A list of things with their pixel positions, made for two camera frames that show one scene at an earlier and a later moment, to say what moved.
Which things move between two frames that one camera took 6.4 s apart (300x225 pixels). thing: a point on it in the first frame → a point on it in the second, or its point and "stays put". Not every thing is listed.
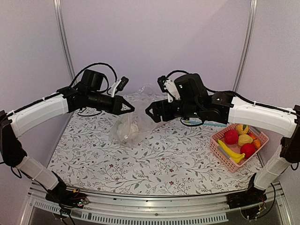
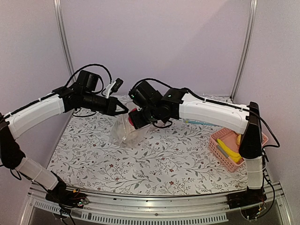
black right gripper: x=165 y=115 → x=137 y=122
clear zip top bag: x=129 y=130 stays put
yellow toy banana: x=237 y=157 stays put
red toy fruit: x=231 y=137 → x=134 y=110
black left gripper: x=116 y=106 stays put
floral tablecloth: x=175 y=160 stays put
